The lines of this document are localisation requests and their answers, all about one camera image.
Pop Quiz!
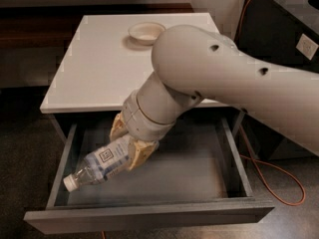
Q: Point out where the dark wooden bench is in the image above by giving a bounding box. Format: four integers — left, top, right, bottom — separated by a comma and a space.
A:
0, 3, 193, 49

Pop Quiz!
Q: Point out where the white paper bowl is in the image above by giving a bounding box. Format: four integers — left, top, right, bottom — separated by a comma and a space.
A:
128, 22, 165, 46

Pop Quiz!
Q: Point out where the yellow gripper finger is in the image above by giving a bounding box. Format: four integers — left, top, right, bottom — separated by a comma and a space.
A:
110, 113, 128, 141
127, 137, 160, 171

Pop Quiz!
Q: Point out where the blue label plastic bottle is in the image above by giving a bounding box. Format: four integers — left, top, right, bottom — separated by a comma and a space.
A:
63, 134, 133, 192

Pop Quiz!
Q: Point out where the grey top drawer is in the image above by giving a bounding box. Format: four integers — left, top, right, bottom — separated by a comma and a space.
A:
24, 118, 273, 234

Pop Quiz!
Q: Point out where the orange extension cable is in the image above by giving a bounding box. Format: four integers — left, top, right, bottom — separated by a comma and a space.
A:
99, 0, 319, 239

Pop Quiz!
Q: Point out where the white wall outlet plate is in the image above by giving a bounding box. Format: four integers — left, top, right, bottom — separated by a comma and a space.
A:
296, 34, 319, 60

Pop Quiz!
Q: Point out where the black cabinet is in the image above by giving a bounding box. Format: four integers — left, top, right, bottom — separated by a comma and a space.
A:
234, 0, 319, 155

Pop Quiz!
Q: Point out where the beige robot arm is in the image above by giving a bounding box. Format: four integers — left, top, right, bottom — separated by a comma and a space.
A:
110, 25, 319, 168

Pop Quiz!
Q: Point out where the grey drawer cabinet white top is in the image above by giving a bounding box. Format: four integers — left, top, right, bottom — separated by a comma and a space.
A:
23, 12, 276, 235

